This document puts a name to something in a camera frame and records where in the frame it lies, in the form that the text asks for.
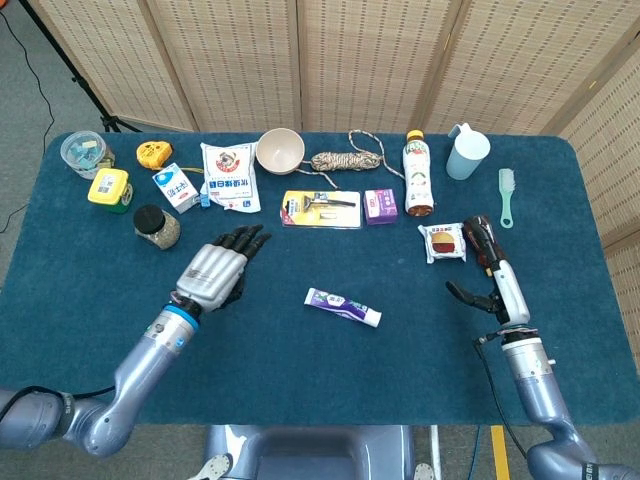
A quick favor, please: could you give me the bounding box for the bamboo folding screen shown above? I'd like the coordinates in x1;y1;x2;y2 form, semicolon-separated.
27;0;640;311

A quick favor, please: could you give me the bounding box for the blue white carton box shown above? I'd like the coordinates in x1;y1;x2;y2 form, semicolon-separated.
151;162;200;215

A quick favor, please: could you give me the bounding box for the grey-blue robot torso base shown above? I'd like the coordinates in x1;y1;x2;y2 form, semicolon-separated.
192;424;436;480

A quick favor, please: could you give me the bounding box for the yellow tape measure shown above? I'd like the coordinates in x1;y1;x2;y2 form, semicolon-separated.
135;140;174;170

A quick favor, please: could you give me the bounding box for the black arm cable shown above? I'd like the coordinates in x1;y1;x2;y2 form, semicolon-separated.
472;332;529;459
0;386;117;426

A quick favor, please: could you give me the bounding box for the purple white toothpaste tube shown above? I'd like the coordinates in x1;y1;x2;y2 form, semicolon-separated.
303;287;383;329

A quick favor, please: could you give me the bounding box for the white sugar bag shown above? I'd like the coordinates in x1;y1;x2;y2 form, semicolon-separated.
199;141;263;214

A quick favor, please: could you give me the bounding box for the razor in blister pack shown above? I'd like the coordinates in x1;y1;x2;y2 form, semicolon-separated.
279;189;363;231

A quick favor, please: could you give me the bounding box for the glass spice jar black lid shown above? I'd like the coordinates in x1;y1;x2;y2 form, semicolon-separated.
132;203;182;251

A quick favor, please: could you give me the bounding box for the braided rope bundle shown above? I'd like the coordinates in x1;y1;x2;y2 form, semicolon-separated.
294;128;407;191

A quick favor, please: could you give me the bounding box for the black tripod stand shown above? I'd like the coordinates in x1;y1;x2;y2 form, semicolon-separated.
19;0;144;134

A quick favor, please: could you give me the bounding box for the mint green brush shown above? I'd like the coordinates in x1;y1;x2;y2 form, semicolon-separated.
497;167;516;230

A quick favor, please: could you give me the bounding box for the light blue pitcher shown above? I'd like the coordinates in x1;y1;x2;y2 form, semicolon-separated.
445;122;492;181

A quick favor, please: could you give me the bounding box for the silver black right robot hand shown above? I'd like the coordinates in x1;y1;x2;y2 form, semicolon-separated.
445;214;532;329

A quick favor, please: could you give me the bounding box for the drink bottle with yellow cap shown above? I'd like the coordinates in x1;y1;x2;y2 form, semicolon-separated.
402;129;435;218

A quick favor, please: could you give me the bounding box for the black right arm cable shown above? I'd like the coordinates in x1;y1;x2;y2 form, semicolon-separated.
472;332;529;459

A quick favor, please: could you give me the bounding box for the cake snack packet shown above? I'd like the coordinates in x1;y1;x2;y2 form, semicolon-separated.
417;222;468;265

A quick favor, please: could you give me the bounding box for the black floor cable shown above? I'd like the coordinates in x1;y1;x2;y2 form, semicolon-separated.
0;9;56;234

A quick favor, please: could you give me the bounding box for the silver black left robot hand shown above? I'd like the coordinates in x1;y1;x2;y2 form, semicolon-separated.
174;224;273;314

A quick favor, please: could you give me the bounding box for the yellow floor tape strip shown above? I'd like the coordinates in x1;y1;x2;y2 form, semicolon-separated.
489;425;511;480

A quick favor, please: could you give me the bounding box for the clear plastic tub with blocks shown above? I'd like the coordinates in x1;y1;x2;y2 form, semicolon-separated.
60;130;114;180

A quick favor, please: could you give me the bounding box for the amber bear-shaped honey bottle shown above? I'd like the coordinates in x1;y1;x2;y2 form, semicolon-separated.
462;214;508;275

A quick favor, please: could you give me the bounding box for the blue felt table cover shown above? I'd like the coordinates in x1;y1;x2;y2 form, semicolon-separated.
0;131;640;427

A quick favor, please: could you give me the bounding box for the green container with yellow lid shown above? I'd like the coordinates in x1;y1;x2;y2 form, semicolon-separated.
87;167;135;215

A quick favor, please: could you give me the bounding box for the white table leg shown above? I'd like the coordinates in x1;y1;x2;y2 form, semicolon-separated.
428;424;444;480

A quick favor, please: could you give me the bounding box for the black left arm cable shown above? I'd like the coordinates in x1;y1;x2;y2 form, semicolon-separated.
0;386;117;426

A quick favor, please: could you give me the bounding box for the beige bowl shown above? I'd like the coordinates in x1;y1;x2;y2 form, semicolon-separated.
255;127;306;176

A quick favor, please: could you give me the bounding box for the purple box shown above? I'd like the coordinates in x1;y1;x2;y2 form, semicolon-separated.
363;188;400;227

